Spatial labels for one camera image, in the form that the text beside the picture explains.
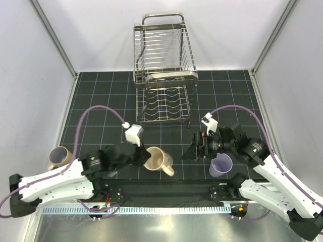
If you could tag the beige patterned ceramic mug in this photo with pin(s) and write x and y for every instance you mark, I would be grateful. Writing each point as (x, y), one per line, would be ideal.
(159, 160)

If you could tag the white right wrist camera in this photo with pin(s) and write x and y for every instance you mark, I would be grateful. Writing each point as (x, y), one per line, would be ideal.
(210, 123)

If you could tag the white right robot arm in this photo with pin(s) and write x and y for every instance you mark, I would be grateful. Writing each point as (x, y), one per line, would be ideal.
(295, 202)

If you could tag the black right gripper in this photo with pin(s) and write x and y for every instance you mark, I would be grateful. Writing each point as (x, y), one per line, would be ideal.
(193, 152)

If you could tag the steel wire dish rack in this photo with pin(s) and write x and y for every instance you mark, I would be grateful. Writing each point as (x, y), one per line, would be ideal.
(165, 75)

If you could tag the white slotted cable duct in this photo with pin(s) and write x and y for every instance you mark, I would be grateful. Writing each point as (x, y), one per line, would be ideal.
(80, 210)

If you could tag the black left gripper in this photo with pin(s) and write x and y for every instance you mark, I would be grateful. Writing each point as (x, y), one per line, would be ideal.
(143, 156)

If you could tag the left aluminium frame post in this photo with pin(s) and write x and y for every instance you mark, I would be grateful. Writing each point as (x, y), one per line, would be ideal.
(52, 35)

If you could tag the aluminium frame post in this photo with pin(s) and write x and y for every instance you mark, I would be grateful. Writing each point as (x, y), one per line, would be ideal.
(287, 11)
(52, 35)

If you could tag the right aluminium frame post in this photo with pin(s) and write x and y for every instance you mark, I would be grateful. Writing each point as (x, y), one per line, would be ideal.
(287, 11)

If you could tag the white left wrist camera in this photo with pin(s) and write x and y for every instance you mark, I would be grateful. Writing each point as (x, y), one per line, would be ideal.
(132, 133)

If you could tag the tan mug lilac inside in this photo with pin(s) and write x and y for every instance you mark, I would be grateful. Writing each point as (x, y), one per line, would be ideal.
(60, 156)

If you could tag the clear glass tumbler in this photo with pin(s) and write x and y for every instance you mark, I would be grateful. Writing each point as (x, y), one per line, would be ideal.
(109, 174)

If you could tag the lilac plastic cup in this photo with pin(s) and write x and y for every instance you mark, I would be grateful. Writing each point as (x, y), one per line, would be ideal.
(220, 165)

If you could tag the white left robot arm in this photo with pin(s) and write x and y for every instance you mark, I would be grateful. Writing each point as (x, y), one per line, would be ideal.
(82, 179)

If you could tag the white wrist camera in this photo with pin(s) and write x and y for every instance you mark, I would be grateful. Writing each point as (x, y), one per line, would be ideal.
(210, 123)
(132, 133)

